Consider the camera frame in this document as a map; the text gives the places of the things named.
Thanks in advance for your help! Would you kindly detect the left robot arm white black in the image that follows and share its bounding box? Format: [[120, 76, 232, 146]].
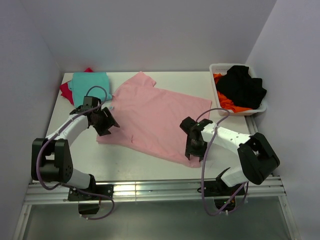
[[31, 96, 120, 200]]

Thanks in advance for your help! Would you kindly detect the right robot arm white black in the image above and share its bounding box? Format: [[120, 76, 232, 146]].
[[179, 117, 280, 195]]

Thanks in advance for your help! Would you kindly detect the aluminium rail frame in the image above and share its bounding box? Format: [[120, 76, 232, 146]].
[[13, 130, 301, 240]]

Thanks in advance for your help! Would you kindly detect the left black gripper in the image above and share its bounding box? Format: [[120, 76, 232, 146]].
[[91, 107, 119, 136]]

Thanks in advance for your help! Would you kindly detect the folded red t shirt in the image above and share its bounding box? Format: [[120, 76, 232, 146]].
[[59, 67, 94, 108]]

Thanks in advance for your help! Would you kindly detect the orange t shirt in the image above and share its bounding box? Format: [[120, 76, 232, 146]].
[[212, 72, 252, 113]]

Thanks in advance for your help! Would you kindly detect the pink t shirt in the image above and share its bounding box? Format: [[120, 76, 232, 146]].
[[96, 72, 212, 168]]

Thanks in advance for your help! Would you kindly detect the folded teal t shirt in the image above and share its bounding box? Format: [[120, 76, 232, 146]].
[[68, 72, 112, 108]]

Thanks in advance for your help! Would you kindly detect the black t shirt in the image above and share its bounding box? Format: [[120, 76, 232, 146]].
[[215, 65, 267, 110]]

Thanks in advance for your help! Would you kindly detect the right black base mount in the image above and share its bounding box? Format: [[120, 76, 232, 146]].
[[203, 168, 249, 213]]

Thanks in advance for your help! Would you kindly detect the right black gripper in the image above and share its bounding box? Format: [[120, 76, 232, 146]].
[[185, 135, 208, 161]]

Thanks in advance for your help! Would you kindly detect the white plastic basket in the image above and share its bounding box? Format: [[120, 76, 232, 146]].
[[209, 63, 267, 116]]

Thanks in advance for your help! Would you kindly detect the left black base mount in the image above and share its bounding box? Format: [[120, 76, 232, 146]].
[[67, 184, 115, 220]]

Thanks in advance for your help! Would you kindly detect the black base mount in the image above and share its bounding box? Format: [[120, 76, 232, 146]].
[[203, 168, 249, 213], [67, 184, 115, 220]]

